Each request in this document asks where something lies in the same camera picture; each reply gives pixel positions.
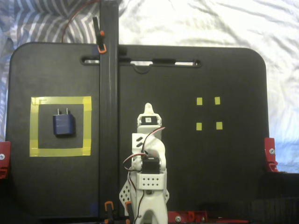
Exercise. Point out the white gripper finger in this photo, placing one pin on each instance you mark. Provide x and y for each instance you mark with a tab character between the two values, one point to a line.
151	110
147	109

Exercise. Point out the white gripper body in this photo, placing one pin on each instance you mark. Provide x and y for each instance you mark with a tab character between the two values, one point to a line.
149	129

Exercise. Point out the blue charger plug block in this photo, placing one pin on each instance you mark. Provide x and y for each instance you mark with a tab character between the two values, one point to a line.
64	126

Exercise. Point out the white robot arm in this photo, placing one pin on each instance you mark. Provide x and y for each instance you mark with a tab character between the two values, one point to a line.
149	144

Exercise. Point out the black flat bar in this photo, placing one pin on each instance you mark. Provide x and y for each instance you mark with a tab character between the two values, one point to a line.
108	93

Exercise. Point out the small yellow tape marker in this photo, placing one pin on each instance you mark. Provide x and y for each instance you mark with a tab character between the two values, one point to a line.
199	101
199	126
217	100
219	125

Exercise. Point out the orange black bar clamp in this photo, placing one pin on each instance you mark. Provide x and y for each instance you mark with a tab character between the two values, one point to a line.
101	40
109	205
128	206

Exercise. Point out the white bed sheet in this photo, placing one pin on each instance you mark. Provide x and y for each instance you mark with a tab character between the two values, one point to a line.
210	23

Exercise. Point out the yellow tape square outline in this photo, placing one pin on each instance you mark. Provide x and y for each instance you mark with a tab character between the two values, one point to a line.
33	126

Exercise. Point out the grey striped blanket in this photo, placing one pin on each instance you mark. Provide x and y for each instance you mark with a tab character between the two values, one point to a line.
35	21

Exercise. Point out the red base bracket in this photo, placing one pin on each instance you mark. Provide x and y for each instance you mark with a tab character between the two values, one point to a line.
187	216

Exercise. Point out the red corner bracket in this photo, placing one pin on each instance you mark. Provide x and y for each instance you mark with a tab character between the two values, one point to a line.
4	158
270	151

